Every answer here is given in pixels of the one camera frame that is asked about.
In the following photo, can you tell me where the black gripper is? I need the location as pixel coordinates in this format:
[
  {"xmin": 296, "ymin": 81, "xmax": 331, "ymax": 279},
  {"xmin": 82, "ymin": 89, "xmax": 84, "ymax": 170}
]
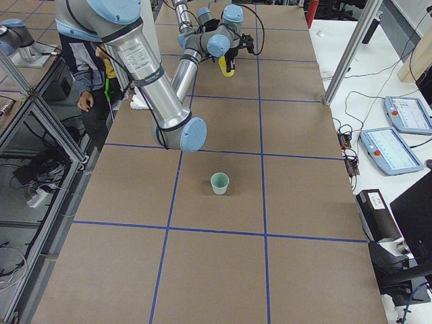
[{"xmin": 224, "ymin": 47, "xmax": 238, "ymax": 73}]

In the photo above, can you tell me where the yellow plastic cup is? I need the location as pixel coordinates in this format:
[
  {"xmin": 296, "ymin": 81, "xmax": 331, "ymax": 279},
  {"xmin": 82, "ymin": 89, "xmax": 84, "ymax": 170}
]
[{"xmin": 218, "ymin": 56, "xmax": 235, "ymax": 78}]

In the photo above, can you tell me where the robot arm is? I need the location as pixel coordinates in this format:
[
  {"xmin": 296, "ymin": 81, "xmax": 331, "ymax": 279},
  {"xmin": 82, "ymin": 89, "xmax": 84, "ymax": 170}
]
[
  {"xmin": 169, "ymin": 1, "xmax": 221, "ymax": 37},
  {"xmin": 55, "ymin": 1, "xmax": 243, "ymax": 152}
]

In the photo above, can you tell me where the green plastic cup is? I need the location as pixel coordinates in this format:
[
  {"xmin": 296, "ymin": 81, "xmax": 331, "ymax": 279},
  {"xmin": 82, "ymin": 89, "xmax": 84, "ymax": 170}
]
[{"xmin": 210, "ymin": 172, "xmax": 230, "ymax": 195}]

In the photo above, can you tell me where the seated person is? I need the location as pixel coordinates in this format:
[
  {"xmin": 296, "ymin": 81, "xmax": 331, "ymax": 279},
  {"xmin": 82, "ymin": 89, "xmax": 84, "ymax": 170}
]
[{"xmin": 59, "ymin": 34, "xmax": 119, "ymax": 151}]

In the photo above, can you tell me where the near blue teach pendant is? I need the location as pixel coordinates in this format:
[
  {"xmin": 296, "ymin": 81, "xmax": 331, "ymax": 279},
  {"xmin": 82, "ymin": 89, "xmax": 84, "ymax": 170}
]
[{"xmin": 360, "ymin": 127, "xmax": 424, "ymax": 176}]

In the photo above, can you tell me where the blue teach pendant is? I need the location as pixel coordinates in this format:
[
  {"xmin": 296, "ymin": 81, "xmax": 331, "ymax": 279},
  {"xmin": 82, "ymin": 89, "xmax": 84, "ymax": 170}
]
[
  {"xmin": 384, "ymin": 97, "xmax": 431, "ymax": 135},
  {"xmin": 360, "ymin": 127, "xmax": 424, "ymax": 176}
]

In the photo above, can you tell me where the far blue teach pendant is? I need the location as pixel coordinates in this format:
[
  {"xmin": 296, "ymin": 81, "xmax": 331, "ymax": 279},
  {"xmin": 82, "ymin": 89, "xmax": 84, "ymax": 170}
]
[{"xmin": 384, "ymin": 97, "xmax": 431, "ymax": 135}]

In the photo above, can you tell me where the black power supply box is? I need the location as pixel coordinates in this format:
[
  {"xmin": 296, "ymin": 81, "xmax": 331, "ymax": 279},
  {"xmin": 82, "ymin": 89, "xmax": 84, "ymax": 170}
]
[{"xmin": 356, "ymin": 189, "xmax": 402, "ymax": 242}]

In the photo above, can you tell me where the black monitor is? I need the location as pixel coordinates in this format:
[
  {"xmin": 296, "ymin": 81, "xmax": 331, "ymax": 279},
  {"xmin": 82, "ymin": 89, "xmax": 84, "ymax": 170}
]
[{"xmin": 390, "ymin": 172, "xmax": 431, "ymax": 263}]

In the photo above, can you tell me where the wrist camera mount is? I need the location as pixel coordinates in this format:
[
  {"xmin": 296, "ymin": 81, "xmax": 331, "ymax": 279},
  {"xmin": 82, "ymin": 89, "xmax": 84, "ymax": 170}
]
[{"xmin": 238, "ymin": 34, "xmax": 254, "ymax": 54}]

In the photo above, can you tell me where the aluminium frame post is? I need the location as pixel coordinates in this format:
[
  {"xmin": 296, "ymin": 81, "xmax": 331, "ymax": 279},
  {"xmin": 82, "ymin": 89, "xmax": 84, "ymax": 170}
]
[{"xmin": 323, "ymin": 0, "xmax": 383, "ymax": 106}]

